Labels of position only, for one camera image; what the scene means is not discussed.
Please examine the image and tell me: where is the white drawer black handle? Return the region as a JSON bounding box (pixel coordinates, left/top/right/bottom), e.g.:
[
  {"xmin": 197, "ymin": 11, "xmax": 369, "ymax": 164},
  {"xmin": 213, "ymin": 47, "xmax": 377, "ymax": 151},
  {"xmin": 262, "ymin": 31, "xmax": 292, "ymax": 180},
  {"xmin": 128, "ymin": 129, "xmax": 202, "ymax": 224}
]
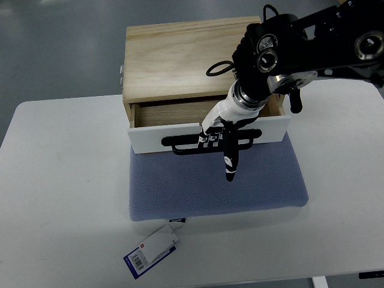
[{"xmin": 127, "ymin": 95, "xmax": 291, "ymax": 156}]

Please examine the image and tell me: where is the blue grey cushion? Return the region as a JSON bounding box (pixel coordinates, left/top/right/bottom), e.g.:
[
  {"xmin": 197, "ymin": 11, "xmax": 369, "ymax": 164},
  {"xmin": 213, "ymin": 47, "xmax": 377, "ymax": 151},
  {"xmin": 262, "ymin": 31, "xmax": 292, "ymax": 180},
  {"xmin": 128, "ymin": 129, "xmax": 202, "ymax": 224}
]
[{"xmin": 129, "ymin": 134, "xmax": 309, "ymax": 221}]

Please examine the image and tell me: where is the wooden drawer cabinet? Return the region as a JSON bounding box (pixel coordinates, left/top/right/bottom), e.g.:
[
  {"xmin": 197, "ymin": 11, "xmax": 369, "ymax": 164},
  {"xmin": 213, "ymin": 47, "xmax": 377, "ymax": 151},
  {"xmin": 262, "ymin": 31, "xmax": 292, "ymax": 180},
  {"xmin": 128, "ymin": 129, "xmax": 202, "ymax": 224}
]
[{"xmin": 119, "ymin": 16, "xmax": 286, "ymax": 129}]

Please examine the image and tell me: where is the white blue product tag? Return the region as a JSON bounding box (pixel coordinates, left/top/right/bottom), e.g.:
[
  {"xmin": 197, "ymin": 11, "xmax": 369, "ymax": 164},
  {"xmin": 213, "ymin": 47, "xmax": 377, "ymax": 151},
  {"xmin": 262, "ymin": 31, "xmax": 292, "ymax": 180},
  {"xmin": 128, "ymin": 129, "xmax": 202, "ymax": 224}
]
[{"xmin": 124, "ymin": 224, "xmax": 179, "ymax": 280}]

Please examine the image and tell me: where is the black object at table edge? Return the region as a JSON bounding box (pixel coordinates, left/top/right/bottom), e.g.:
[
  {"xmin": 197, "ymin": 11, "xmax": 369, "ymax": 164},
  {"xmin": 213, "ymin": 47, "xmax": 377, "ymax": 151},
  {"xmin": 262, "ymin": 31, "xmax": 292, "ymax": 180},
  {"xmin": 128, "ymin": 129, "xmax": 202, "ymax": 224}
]
[{"xmin": 358, "ymin": 271, "xmax": 384, "ymax": 280}]

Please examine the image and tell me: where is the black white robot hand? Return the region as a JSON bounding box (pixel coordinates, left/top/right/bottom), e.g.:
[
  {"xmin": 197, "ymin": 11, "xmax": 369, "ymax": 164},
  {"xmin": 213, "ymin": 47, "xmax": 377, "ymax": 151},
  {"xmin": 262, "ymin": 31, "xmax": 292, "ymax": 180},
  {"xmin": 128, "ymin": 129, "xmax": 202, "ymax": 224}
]
[{"xmin": 202, "ymin": 83, "xmax": 268, "ymax": 182}]

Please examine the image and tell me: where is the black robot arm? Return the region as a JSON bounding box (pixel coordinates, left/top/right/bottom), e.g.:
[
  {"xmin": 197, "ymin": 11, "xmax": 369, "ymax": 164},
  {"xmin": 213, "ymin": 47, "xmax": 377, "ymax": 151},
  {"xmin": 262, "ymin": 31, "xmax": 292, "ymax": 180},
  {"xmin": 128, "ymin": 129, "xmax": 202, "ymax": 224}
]
[{"xmin": 206, "ymin": 1, "xmax": 383, "ymax": 113}]

